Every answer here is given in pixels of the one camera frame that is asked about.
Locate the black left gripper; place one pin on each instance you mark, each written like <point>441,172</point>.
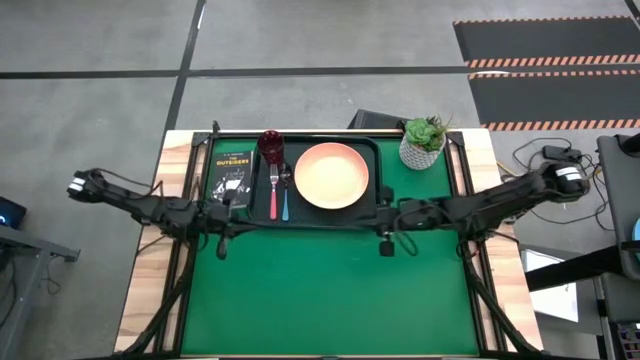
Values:
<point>217,220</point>

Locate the dark green plastic tray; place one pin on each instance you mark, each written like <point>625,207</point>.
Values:
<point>305,215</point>

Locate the black bar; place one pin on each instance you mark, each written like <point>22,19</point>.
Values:
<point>570,270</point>

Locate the black device with blue light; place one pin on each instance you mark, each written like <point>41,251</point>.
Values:
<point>10,212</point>

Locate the black paperback book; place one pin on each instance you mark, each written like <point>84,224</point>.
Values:
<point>230,170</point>

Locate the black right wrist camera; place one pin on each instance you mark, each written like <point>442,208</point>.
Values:
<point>386,247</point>

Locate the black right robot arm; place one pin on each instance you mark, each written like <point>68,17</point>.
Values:
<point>500,205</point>

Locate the green table mat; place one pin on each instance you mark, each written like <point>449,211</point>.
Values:
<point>310,300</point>

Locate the dark red cup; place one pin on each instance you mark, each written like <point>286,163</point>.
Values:
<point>270,145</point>

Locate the black metal table frame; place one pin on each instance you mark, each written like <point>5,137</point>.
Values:
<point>200,138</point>

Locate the orange plate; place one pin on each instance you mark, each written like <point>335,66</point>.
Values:
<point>331,176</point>

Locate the succulent in patterned white pot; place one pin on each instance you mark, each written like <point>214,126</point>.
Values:
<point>420,150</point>

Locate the white sheet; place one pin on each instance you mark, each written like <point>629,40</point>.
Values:
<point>552,300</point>

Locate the grey metal desk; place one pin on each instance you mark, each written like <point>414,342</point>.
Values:
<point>20,250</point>

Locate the black floor mat orange stripes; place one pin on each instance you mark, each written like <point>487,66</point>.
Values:
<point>545,40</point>
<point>555,97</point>

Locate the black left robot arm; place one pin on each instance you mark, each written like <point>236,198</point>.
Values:
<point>125,200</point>

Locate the black power adapter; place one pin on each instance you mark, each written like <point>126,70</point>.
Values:
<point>560,151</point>

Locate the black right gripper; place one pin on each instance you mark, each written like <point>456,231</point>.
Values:
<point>410,216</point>

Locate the black box behind table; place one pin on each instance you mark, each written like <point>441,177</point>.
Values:
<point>372,120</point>

